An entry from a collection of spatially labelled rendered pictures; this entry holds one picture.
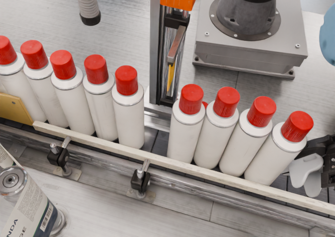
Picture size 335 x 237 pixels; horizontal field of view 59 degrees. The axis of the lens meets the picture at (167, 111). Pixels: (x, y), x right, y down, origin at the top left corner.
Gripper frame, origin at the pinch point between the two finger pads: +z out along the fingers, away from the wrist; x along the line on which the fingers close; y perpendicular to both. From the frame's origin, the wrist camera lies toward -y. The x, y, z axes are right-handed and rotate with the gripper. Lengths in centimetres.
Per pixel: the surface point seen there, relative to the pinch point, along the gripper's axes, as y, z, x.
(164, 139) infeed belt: -1.8, 16.3, -17.4
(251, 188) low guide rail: 4.8, 4.7, -3.3
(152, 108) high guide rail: -2.8, 10.7, -24.1
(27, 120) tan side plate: 4.2, 26.2, -41.8
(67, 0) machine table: -43, 42, -53
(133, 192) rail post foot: 9.1, 21.9, -17.7
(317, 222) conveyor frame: 5.9, 1.3, 9.8
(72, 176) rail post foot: 9.6, 28.3, -28.9
